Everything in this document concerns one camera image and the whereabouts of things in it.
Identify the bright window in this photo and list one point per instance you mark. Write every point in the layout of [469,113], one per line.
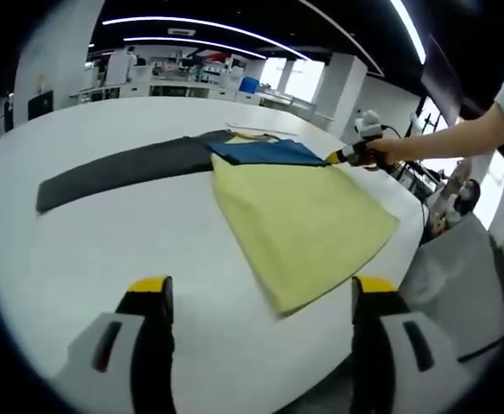
[291,82]

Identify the person's grey trousers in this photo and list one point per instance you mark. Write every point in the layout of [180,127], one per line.
[450,280]

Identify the person's right hand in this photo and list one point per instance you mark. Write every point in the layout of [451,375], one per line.
[383,153]

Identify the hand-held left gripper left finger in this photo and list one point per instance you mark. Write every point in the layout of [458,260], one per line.
[118,366]

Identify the yellow blue grey garment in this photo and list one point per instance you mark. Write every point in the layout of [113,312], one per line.
[299,207]

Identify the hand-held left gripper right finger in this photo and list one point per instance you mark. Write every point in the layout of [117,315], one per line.
[407,366]

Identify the white pillar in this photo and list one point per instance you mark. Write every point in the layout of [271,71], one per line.
[58,56]
[340,90]

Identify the blue box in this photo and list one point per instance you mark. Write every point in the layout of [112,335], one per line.
[249,85]

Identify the white workbench row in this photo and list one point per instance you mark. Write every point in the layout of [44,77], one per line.
[170,82]

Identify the black monitor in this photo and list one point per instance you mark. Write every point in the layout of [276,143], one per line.
[40,105]

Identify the white ceiling light strip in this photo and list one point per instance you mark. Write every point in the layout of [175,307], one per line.
[409,30]
[191,20]
[191,42]

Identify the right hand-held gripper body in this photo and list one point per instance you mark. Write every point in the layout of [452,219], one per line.
[369,125]

